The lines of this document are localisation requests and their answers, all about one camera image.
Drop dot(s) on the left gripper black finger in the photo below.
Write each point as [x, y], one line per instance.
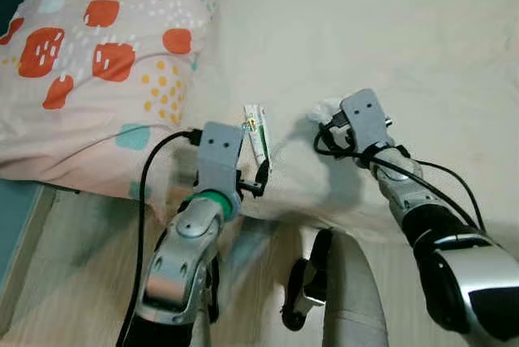
[261, 173]

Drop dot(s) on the white tissue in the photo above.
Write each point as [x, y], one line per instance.
[324, 109]

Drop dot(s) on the pink patterned pillow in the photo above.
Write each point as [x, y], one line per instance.
[97, 120]

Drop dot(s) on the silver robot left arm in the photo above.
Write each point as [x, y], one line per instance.
[182, 258]

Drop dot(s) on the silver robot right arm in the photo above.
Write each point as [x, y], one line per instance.
[462, 274]

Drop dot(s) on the grey robot left leg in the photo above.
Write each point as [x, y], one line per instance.
[212, 290]

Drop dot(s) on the cream sheeted bed mattress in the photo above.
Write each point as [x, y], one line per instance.
[405, 39]

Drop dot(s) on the white baseboard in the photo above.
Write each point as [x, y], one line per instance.
[20, 258]

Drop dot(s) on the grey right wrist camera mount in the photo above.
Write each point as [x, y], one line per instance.
[365, 116]

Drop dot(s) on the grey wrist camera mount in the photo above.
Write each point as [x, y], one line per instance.
[219, 152]
[365, 116]

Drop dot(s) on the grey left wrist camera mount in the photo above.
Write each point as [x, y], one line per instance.
[219, 152]

